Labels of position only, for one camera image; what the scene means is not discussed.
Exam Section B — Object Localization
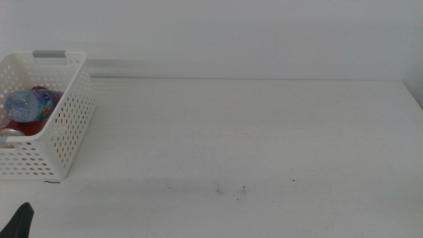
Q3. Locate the red cola can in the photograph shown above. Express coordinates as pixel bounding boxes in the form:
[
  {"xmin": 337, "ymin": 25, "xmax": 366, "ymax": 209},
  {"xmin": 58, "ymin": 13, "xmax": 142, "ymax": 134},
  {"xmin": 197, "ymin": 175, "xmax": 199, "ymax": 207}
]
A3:
[{"xmin": 0, "ymin": 85, "xmax": 64, "ymax": 138}]

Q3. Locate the clear water bottle blue label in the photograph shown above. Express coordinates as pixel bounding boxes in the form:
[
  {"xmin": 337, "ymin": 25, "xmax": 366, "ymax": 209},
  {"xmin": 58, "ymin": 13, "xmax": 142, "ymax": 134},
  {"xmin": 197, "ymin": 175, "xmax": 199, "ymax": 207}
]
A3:
[{"xmin": 3, "ymin": 89, "xmax": 54, "ymax": 124}]

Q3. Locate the white perforated plastic basket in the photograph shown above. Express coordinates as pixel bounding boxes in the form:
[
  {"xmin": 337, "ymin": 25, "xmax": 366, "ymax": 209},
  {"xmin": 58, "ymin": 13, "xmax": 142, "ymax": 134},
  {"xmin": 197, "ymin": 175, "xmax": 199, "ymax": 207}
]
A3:
[{"xmin": 0, "ymin": 50, "xmax": 97, "ymax": 181}]

